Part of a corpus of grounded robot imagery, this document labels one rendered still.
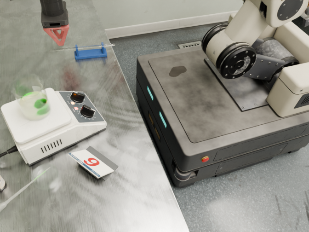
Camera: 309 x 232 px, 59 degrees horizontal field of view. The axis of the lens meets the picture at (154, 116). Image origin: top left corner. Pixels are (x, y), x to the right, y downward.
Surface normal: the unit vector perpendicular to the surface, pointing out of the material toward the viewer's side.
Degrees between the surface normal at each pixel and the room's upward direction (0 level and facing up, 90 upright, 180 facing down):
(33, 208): 0
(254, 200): 0
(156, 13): 90
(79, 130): 90
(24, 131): 0
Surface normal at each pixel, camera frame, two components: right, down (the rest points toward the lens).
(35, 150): 0.57, 0.65
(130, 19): 0.34, 0.73
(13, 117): 0.07, -0.64
